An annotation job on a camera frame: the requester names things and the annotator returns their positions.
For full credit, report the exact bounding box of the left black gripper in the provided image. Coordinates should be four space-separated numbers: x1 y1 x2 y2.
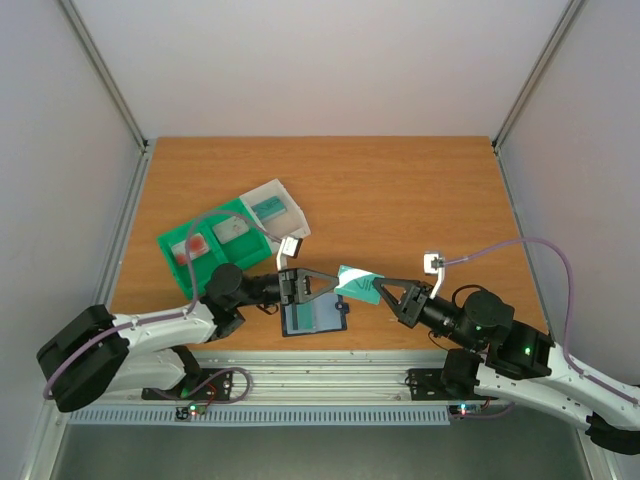
234 268 340 309

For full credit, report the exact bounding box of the teal credit card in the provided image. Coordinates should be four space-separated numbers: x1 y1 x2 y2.
284 302 317 335
334 265 381 305

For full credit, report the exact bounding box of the blue card holder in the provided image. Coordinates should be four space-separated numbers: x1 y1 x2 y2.
280 293 350 337

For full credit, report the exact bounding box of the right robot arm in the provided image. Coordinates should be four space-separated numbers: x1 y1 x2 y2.
373 278 639 455

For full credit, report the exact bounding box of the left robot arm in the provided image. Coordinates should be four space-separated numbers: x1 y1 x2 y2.
36 263 339 413

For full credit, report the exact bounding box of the teal VIP card stack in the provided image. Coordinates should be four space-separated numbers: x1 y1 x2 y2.
252 196 287 223

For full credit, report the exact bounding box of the grey floral card stack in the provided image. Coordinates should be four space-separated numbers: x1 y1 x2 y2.
211 216 249 245

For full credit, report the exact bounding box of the red dotted card stack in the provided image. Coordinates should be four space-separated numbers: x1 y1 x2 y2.
171 233 210 266

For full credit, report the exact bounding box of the white plastic bin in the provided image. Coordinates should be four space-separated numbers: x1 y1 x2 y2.
239 179 311 239

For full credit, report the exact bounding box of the green plastic bin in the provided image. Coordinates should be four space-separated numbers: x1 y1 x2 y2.
156 215 272 300

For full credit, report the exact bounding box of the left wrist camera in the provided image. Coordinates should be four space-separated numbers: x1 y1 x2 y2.
276 235 303 272

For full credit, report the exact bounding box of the aluminium frame rail front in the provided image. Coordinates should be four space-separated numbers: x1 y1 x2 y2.
47 349 501 406

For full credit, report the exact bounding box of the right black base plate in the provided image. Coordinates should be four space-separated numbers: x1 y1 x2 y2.
405 368 460 401

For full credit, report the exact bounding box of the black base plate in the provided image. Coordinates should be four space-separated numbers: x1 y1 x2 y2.
141 368 234 401
405 368 460 401

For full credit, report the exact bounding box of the grey slotted cable duct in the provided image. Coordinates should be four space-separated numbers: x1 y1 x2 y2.
68 405 450 427

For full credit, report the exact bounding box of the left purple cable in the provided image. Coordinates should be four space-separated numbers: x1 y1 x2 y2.
44 212 286 399

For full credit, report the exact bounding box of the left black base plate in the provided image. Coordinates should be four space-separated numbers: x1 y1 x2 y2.
141 368 234 401

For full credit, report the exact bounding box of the left frame post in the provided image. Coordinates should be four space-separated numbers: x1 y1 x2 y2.
56 0 148 152

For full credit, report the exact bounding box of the frame post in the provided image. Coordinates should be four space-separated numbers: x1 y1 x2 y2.
492 0 587 156
56 0 148 152

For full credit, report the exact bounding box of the right frame post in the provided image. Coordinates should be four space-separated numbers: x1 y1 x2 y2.
492 0 587 156

